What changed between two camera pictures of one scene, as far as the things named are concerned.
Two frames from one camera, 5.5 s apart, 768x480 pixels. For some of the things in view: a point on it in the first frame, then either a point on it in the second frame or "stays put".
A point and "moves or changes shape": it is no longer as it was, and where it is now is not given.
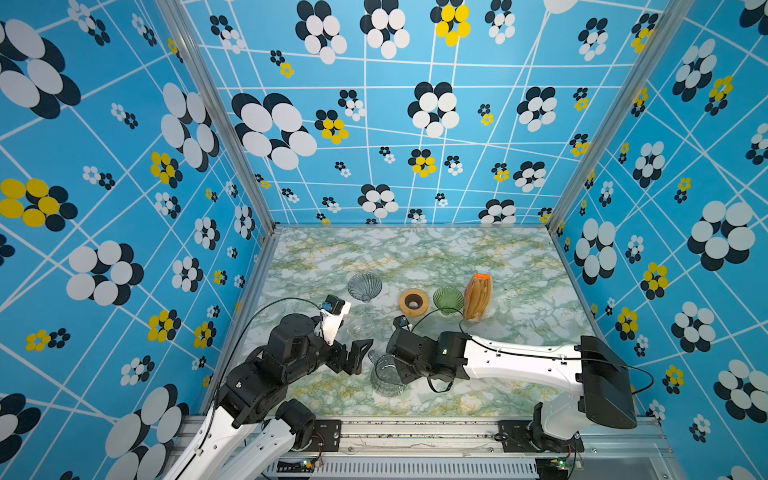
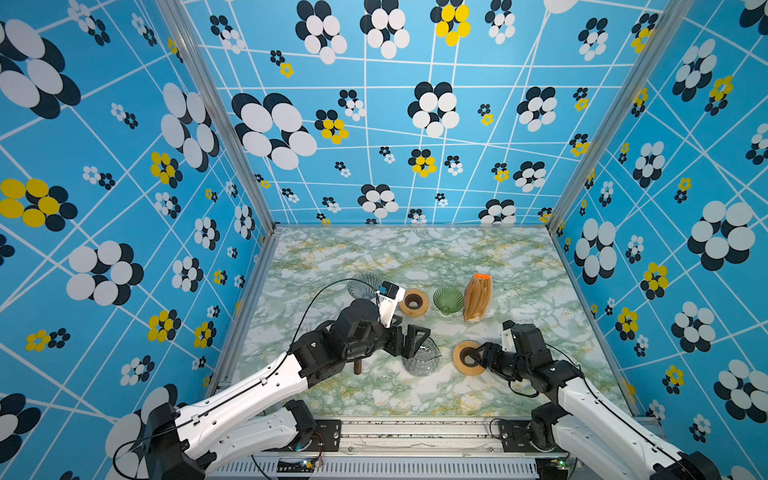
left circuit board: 306,466 stays put
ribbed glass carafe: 386,376 moves or changes shape
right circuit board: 552,468 stays put
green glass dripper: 448,297 stays put
